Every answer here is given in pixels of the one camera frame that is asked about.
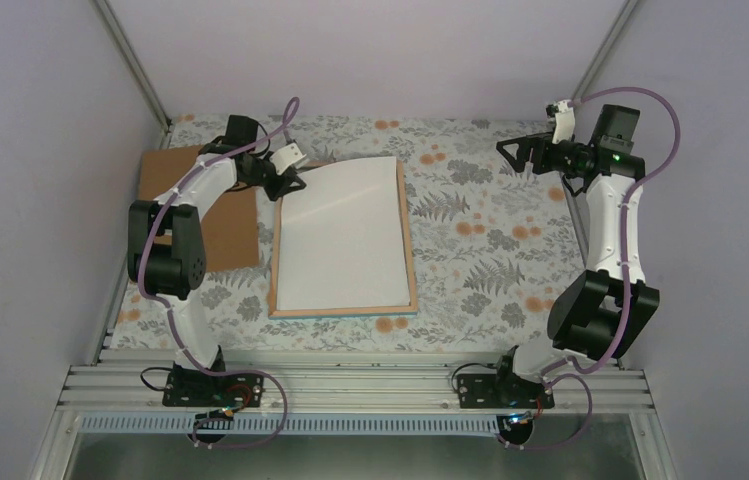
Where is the brown cardboard backing board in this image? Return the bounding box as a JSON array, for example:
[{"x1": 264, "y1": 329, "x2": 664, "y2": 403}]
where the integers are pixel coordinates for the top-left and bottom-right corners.
[{"x1": 138, "y1": 145, "x2": 259, "y2": 273}]

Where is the sunflower photo print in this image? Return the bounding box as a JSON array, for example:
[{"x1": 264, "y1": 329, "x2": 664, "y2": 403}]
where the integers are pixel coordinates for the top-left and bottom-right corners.
[{"x1": 275, "y1": 155, "x2": 414, "y2": 313}]

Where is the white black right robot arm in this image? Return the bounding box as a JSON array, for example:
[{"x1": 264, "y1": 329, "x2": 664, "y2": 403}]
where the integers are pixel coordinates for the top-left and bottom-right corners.
[{"x1": 491, "y1": 100, "x2": 660, "y2": 407}]

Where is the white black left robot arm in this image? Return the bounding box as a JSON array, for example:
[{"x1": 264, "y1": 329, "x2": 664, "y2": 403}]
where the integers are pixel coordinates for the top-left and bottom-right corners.
[{"x1": 128, "y1": 115, "x2": 306, "y2": 405}]

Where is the floral patterned tablecloth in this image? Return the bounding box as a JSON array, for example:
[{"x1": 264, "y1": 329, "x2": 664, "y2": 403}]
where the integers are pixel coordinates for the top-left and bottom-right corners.
[{"x1": 108, "y1": 113, "x2": 608, "y2": 354}]

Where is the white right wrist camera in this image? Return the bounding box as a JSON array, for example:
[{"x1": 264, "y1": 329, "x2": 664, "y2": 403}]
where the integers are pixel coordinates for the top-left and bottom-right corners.
[{"x1": 545, "y1": 99, "x2": 576, "y2": 144}]

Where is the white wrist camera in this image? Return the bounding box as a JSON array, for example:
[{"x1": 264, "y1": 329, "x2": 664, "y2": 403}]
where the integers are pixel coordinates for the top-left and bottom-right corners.
[
  {"x1": 545, "y1": 99, "x2": 576, "y2": 144},
  {"x1": 270, "y1": 142, "x2": 307, "y2": 174}
]

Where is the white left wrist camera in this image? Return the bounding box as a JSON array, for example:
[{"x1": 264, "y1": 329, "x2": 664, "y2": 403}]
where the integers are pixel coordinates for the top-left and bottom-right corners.
[{"x1": 270, "y1": 142, "x2": 307, "y2": 174}]

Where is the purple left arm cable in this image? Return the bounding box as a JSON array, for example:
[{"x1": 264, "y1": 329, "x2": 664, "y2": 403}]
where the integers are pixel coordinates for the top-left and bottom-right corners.
[{"x1": 138, "y1": 96, "x2": 301, "y2": 452}]

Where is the left aluminium corner post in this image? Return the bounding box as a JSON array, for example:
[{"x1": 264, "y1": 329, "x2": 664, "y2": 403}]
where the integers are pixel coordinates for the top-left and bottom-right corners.
[{"x1": 90, "y1": 0, "x2": 172, "y2": 133}]

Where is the aluminium corner post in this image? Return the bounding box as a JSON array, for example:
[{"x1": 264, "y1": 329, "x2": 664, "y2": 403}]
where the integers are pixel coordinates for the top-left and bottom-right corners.
[
  {"x1": 572, "y1": 0, "x2": 640, "y2": 98},
  {"x1": 90, "y1": 0, "x2": 172, "y2": 133}
]

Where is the right aluminium corner post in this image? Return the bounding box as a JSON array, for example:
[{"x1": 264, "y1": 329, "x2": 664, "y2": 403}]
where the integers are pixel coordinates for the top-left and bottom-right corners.
[{"x1": 572, "y1": 0, "x2": 640, "y2": 98}]

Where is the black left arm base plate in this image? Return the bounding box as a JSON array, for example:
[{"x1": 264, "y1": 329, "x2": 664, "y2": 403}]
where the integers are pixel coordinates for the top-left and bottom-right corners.
[{"x1": 162, "y1": 370, "x2": 264, "y2": 409}]

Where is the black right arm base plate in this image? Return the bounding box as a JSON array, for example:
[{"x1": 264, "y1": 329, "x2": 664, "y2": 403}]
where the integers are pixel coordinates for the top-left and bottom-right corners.
[{"x1": 456, "y1": 373, "x2": 555, "y2": 410}]

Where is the aluminium mounting rail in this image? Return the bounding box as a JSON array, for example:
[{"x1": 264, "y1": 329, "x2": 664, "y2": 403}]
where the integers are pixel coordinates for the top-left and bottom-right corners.
[{"x1": 57, "y1": 364, "x2": 655, "y2": 414}]

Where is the grey slotted cable duct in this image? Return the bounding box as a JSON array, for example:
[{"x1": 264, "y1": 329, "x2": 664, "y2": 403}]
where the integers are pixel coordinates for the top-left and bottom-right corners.
[{"x1": 78, "y1": 412, "x2": 499, "y2": 437}]

